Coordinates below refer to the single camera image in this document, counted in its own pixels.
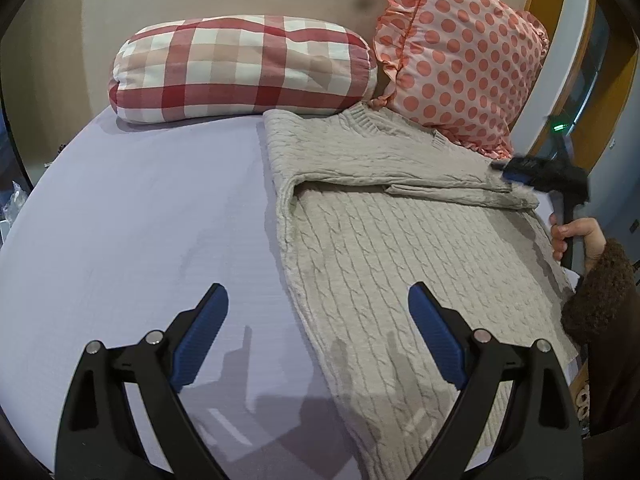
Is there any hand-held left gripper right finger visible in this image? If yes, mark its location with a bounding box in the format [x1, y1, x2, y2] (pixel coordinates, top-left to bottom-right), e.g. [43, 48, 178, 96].
[407, 281, 586, 480]

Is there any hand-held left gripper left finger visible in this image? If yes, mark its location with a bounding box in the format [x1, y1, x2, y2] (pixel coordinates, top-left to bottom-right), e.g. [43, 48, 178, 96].
[54, 282, 230, 480]

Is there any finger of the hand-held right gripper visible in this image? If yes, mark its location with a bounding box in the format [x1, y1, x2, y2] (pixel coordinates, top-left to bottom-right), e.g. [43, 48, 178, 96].
[490, 156, 537, 187]

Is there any beige cable-knit sweater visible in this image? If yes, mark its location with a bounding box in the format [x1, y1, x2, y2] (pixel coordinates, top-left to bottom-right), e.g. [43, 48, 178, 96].
[262, 101, 577, 480]

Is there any person's right forearm brown sleeve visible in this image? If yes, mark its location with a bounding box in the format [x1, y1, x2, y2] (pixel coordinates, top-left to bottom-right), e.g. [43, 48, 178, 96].
[560, 239, 640, 480]

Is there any person's right hand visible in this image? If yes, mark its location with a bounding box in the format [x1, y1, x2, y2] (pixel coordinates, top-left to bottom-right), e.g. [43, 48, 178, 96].
[549, 213, 608, 276]

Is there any lavender bed sheet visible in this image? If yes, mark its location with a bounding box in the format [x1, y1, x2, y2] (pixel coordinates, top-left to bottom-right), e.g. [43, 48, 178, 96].
[0, 109, 583, 480]

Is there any pink polka-dot ruffled pillow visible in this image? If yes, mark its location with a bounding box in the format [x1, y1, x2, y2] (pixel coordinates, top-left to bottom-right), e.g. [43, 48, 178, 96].
[369, 0, 550, 160]

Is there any red checked pillow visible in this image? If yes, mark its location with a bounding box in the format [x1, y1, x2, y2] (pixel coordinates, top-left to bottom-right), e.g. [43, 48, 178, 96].
[109, 14, 378, 123]

